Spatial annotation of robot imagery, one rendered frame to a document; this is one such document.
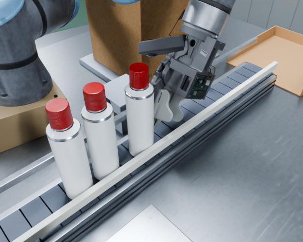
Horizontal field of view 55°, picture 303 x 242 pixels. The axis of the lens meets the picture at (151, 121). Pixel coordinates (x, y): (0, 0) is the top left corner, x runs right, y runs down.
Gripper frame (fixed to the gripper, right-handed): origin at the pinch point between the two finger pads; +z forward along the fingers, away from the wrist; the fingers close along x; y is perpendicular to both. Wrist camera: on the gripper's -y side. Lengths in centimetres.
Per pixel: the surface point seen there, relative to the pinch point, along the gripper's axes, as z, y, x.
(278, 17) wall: -52, -60, 189
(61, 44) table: 3, -62, 16
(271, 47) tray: -24, -7, 62
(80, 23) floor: 19, -245, 154
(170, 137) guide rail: 1.3, 4.8, 1.7
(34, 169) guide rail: 10.1, -2.7, -21.9
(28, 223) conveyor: 19.2, 0.4, -22.3
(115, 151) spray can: 4.2, 3.1, -11.2
